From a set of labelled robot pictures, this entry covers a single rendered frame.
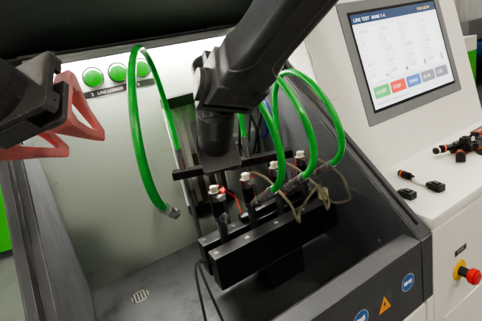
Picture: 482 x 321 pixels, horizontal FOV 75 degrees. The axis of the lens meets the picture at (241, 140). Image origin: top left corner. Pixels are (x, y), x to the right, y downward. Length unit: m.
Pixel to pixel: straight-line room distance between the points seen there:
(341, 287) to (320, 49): 0.57
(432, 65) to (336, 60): 0.40
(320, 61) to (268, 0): 0.59
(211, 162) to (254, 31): 0.27
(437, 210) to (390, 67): 0.45
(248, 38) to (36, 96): 0.19
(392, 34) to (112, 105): 0.83
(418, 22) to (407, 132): 0.36
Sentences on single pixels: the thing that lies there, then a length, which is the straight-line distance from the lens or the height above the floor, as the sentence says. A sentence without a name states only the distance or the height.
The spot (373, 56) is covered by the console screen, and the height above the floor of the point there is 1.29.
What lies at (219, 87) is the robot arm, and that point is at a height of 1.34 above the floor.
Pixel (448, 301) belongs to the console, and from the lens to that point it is 0.96.
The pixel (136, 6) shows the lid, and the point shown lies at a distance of 0.82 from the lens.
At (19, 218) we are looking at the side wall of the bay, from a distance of 0.62.
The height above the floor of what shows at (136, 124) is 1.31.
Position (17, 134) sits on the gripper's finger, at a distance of 0.33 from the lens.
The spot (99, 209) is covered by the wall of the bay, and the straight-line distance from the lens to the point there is 0.93.
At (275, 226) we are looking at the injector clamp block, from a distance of 0.75.
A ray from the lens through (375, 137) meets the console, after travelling 0.96.
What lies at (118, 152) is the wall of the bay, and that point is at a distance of 0.90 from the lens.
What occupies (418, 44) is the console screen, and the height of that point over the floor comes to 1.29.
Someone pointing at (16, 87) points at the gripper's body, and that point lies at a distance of 0.33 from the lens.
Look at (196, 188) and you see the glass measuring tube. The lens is 0.97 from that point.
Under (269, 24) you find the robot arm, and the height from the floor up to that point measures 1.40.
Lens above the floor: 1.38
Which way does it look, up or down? 16 degrees down
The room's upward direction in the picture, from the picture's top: 11 degrees counter-clockwise
